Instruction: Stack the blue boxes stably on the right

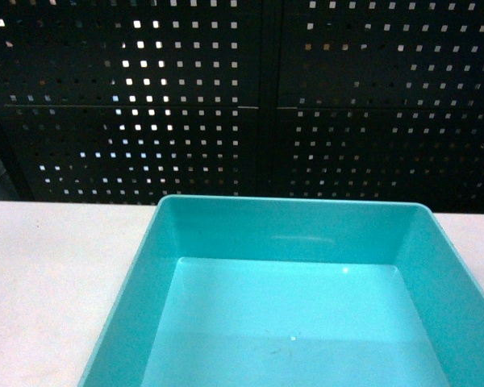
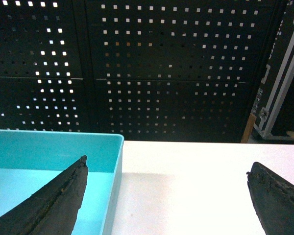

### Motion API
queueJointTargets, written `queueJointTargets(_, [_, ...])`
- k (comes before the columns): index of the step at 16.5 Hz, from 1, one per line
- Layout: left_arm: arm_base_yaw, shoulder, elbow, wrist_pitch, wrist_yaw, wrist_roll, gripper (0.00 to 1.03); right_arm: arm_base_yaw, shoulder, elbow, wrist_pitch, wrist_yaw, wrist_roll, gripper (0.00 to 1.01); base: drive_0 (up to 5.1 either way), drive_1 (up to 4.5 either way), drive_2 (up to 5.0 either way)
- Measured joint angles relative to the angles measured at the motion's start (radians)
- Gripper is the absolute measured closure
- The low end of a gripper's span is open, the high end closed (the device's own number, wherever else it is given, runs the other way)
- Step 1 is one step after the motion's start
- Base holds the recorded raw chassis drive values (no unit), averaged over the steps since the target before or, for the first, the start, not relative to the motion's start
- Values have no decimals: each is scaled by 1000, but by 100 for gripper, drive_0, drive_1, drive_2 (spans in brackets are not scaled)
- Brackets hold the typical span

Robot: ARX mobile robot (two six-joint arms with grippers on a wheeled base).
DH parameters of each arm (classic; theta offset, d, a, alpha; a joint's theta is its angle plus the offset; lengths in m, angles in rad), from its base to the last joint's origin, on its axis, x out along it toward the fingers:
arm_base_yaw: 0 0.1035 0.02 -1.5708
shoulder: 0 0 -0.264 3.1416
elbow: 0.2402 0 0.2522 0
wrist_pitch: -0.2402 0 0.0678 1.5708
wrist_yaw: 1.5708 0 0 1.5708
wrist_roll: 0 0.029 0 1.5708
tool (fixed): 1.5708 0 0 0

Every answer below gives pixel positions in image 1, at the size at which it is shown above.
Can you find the teal plastic bin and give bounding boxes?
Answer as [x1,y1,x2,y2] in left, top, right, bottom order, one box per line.
[80,195,484,386]

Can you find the black perforated metal panel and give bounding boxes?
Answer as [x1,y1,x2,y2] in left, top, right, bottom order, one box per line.
[0,1,484,213]

